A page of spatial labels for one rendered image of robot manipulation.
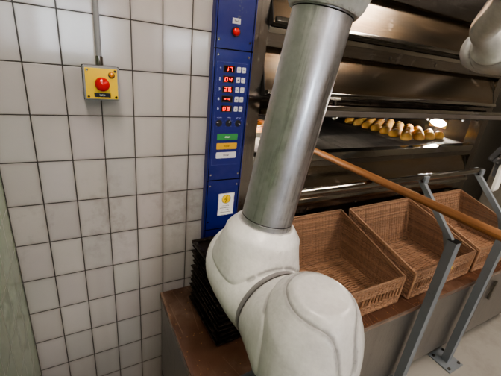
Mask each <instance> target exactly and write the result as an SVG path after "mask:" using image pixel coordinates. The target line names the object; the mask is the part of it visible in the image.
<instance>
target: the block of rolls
mask: <svg viewBox="0 0 501 376"><path fill-rule="evenodd" d="M345 123H349V124H353V125H355V126H362V128H366V129H370V130H371V131H379V132H380V133H381V134H388V135H389V136H390V137H400V139H401V140H411V139H412V136H413V139H414V140H433V139H437V140H442V139H443V138H444V133H443V132H441V131H436V132H435V133H433V130H432V129H430V128H428V129H426V130H425V131H423V129H422V127H421V126H415V127H413V125H412V124H406V125H404V124H403V122H401V121H398V122H394V120H393V119H388V120H384V119H370V118H368V119H366V118H358V119H356V120H355V119H354V118H346V119H345Z"/></svg>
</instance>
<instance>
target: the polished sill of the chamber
mask: <svg viewBox="0 0 501 376"><path fill-rule="evenodd" d="M472 148H473V145H471V144H468V143H450V144H434V145H402V146H385V147H368V148H336V149H320V150H322V151H325V152H326V153H328V154H331V155H333V156H335V157H338V158H340V159H348V158H360V157H381V156H393V155H404V154H426V153H438V152H449V151H471V150H472ZM255 158H256V152H254V156H253V164H254V161H255ZM315 160H326V159H324V158H322V157H319V156H318V155H316V154H313V155H312V160H311V161H315Z"/></svg>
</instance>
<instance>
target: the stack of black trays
mask: <svg viewBox="0 0 501 376"><path fill-rule="evenodd" d="M213 237H214V236H208V237H204V238H200V239H194V240H192V244H193V245H192V246H193V247H194V249H195V250H192V253H193V255H192V256H193V257H194V260H193V262H194V263H195V264H192V265H191V267H192V268H193V270H191V272H192V275H191V276H192V278H191V281H192V282H191V283H189V284H190V286H191V289H192V292H190V293H191V295H190V296H189V298H190V300H191V302H192V304H193V305H194V307H195V309H196V310H197V312H198V315H199V316H200V317H201V320H202V322H203V323H204V325H205V327H206V329H207V330H208V332H209V334H210V336H211V337H212V340H213V342H214V343H215V345H216V346H220V345H223V344H225V343H228V342H231V341H233V340H235V339H238V338H240V337H241V335H240V333H239V332H238V330H237V329H236V327H235V326H234V324H233V323H232V322H231V321H230V319H229V318H228V316H227V314H226V313H225V311H224V310H223V308H222V306H221V305H220V303H219V301H218V299H217V298H216V296H215V293H214V292H213V290H212V287H211V285H210V283H209V280H208V277H207V271H206V255H207V249H208V247H209V244H210V243H211V241H212V239H213Z"/></svg>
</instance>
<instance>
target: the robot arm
mask: <svg viewBox="0 0 501 376"><path fill-rule="evenodd" d="M288 2H289V7H290V8H291V9H292V11H291V15H290V18H289V23H288V27H287V30H286V35H285V39H284V42H283V48H282V51H281V55H280V60H279V63H278V67H277V72H276V75H275V79H274V85H273V88H272V91H271V97H270V100H269V103H268V109H267V113H266V116H265V121H264V125H263V128H262V133H261V137H260V140H259V146H258V149H257V153H256V158H255V161H254V165H253V170H252V173H251V177H250V183H249V186H248V191H247V195H246V198H245V203H244V207H243V210H240V211H239V212H238V213H236V214H234V215H233V216H231V217H230V218H229V219H228V220H227V223H226V225H225V226H224V228H223V229H222V230H220V231H219V232H218V233H217V234H216V235H215V236H214V237H213V239H212V241H211V243H210V244H209V247H208V249H207V255H206V271H207V277H208V280H209V283H210V285H211V287H212V290H213V292H214V293H215V296H216V298H217V299H218V301H219V303H220V305H221V306H222V308H223V310H224V311H225V313H226V314H227V316H228V318H229V319H230V321H231V322H232V323H233V324H234V326H235V327H236V329H237V330H238V332H239V333H240V335H241V338H242V341H243V343H244V345H245V349H246V352H247V354H248V358H249V360H250V365H251V368H252V371H253V373H254V374H255V375H256V376H360V372H361V368H362V361H363V357H364V348H365V335H364V326H363V322H362V316H361V313H360V310H359V307H358V304H357V303H356V300H355V298H354V297H353V296H352V295H351V293H350V292H349V291H348V290H347V289H346V288H345V287H344V286H343V285H341V284H340V283H339V282H338V281H336V280H334V279H332V278H331V277H328V276H326V275H323V274H321V273H317V272H309V271H305V272H299V271H300V266H299V244H300V239H299V236H298V235H297V231H296V230H295V228H294V225H293V224H292V222H293V219H294V215H295V212H296V209H297V205H298V202H299V200H300V195H301V193H302V189H303V185H304V182H305V180H306V176H307V172H308V170H309V165H310V163H311V160H312V155H313V153H314V150H315V146H316V142H317V140H318V136H319V133H320V130H321V126H322V123H323V120H324V116H325V113H326V110H327V106H328V103H329V100H330V96H331V93H332V91H333V86H334V83H335V79H336V76H337V74H338V69H339V67H340V63H341V59H342V57H343V53H344V50H345V46H346V44H347V39H348V37H349V34H350V29H351V27H352V24H353V22H355V21H356V20H357V19H358V18H359V17H360V16H361V15H362V14H363V13H364V12H365V11H366V9H367V7H368V5H369V4H370V2H371V0H288ZM459 57H460V61H461V64H462V65H463V66H464V67H465V68H467V69H469V70H471V71H473V72H477V73H480V74H486V75H500V76H501V0H487V2H486V3H485V5H484V6H483V8H482V9H481V10H480V11H479V13H478V14H477V16H476V18H475V19H474V20H473V22H472V24H471V26H470V30H469V37H468V38H467V39H466V40H465V41H464V42H463V44H462V46H461V49H460V52H459ZM499 156H501V146H500V147H499V148H498V149H497V150H496V151H495V152H494V153H493V154H492V155H491V156H489V157H488V160H489V161H492V162H493V163H494V164H495V165H494V169H493V171H492V174H491V176H492V177H495V179H494V182H493V184H492V186H491V192H493V191H496V190H498V189H499V186H500V183H501V159H500V158H499Z"/></svg>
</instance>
